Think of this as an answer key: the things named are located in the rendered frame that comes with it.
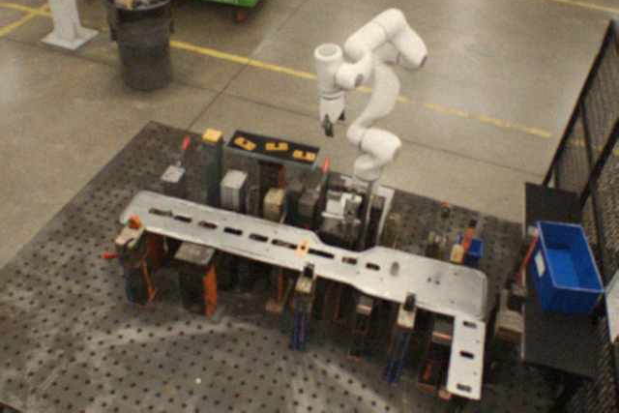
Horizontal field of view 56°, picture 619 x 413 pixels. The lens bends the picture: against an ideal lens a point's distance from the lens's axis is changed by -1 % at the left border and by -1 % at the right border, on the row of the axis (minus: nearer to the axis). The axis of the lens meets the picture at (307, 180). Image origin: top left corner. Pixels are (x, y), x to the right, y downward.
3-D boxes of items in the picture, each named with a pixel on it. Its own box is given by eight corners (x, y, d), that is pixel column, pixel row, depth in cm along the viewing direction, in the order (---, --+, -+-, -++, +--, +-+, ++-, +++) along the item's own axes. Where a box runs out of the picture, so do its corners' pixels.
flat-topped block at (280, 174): (257, 232, 261) (257, 153, 232) (263, 220, 267) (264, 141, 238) (279, 237, 260) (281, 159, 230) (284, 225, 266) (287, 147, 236)
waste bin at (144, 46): (103, 87, 467) (86, 1, 420) (139, 57, 506) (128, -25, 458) (157, 102, 456) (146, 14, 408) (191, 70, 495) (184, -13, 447)
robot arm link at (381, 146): (363, 160, 258) (369, 116, 242) (398, 179, 250) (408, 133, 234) (347, 173, 251) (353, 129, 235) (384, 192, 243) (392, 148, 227)
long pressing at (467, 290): (112, 227, 219) (111, 224, 218) (140, 189, 236) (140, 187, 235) (484, 324, 196) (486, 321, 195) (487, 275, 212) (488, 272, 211)
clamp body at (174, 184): (164, 242, 254) (156, 179, 230) (176, 223, 262) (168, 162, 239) (185, 247, 252) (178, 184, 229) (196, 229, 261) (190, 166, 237)
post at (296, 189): (284, 257, 251) (287, 188, 225) (288, 250, 255) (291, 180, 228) (295, 260, 250) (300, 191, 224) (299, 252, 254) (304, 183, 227)
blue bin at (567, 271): (541, 310, 196) (553, 286, 188) (525, 245, 219) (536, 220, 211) (590, 316, 195) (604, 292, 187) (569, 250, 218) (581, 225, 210)
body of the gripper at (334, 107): (328, 77, 196) (330, 103, 205) (314, 96, 191) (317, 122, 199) (348, 82, 194) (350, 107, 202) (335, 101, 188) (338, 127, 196)
